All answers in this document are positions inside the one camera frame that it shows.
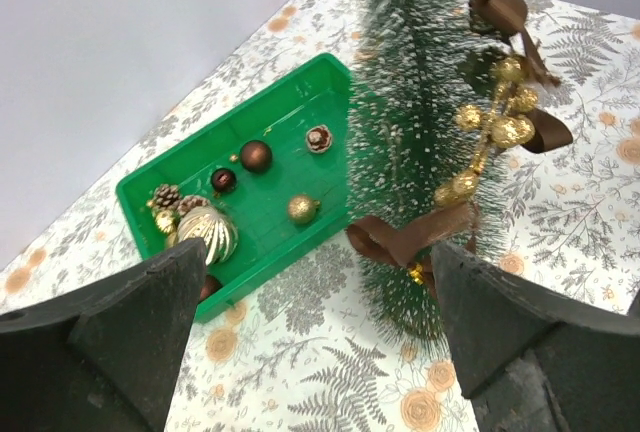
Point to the white tipped pine cone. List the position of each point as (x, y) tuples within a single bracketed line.
[(319, 139)]

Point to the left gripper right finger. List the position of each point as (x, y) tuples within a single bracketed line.
[(531, 359)]

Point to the silver gold ribbed ornament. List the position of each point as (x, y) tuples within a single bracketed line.
[(215, 228)]

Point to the brown ribbon bow decoration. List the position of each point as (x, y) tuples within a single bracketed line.
[(512, 119)]

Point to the gold ball ornament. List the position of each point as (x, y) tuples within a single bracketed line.
[(302, 209)]

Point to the small frosted christmas tree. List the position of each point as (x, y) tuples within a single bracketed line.
[(419, 60)]

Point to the gold pine cone ornament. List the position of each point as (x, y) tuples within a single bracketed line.
[(165, 197)]

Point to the dark brown ball ornament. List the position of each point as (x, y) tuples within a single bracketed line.
[(223, 181)]

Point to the small gold bauble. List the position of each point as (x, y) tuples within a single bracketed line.
[(166, 221)]

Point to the green plastic tray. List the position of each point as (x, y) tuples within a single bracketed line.
[(317, 92)]

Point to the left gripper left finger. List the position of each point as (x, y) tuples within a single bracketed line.
[(104, 357)]

